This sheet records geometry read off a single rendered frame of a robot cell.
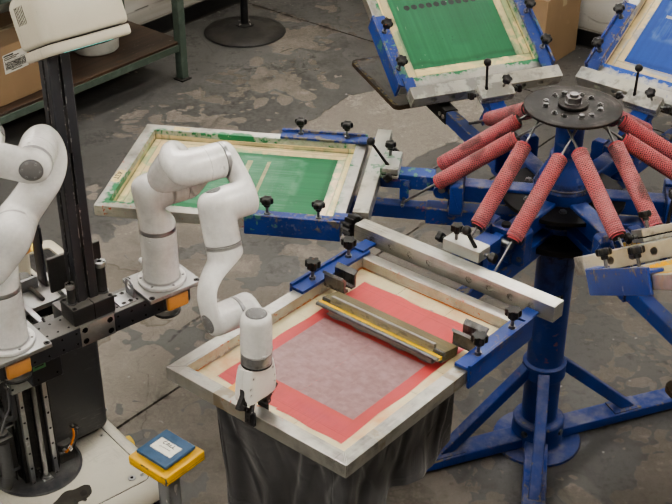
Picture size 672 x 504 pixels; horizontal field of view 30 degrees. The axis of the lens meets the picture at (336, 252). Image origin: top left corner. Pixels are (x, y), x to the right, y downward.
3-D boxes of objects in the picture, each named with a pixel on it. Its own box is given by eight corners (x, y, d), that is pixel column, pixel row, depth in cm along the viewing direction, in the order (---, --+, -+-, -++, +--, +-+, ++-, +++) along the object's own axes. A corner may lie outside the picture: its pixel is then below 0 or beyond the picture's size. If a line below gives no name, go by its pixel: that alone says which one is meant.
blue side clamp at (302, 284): (302, 310, 348) (303, 289, 345) (289, 303, 351) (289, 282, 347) (369, 268, 369) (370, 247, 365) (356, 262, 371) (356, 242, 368)
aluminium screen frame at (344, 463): (345, 479, 286) (346, 466, 284) (166, 379, 317) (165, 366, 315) (529, 333, 339) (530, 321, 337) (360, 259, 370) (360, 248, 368)
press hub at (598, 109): (554, 491, 426) (599, 134, 354) (460, 443, 447) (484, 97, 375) (611, 433, 451) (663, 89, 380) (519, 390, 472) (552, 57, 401)
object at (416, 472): (351, 581, 321) (352, 454, 299) (340, 574, 323) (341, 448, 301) (454, 485, 351) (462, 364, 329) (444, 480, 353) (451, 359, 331)
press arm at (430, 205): (182, 203, 418) (181, 187, 415) (187, 194, 423) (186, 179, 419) (558, 235, 401) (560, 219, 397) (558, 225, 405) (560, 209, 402)
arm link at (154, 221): (129, 226, 322) (123, 171, 313) (175, 212, 328) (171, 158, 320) (145, 243, 315) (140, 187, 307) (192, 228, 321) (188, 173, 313)
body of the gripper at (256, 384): (259, 342, 299) (259, 380, 304) (229, 360, 292) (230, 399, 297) (282, 354, 295) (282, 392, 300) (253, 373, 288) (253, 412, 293)
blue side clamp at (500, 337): (468, 389, 318) (471, 366, 315) (452, 381, 321) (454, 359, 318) (531, 339, 339) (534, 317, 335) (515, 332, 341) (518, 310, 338)
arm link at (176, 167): (155, 128, 284) (228, 108, 293) (117, 187, 317) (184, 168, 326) (179, 184, 282) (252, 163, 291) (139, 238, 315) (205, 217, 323)
